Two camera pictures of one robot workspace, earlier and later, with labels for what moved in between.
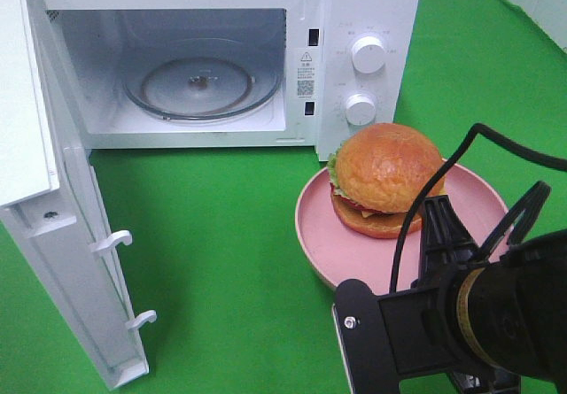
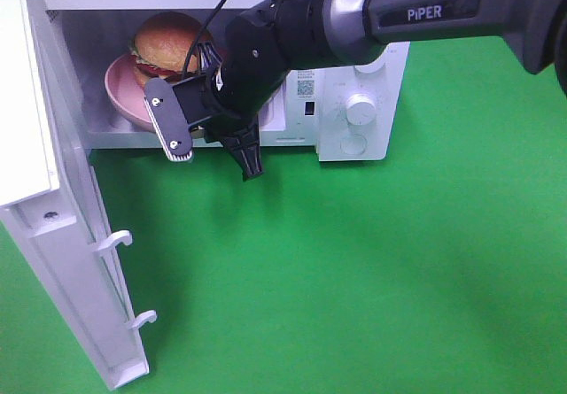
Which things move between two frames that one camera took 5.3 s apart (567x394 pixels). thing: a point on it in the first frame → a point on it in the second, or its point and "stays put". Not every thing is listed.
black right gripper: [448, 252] → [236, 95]
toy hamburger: [376, 173] → [164, 43]
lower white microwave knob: [361, 109] stays put
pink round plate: [338, 254] → [126, 92]
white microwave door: [47, 197] stays put
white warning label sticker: [306, 73] stays put
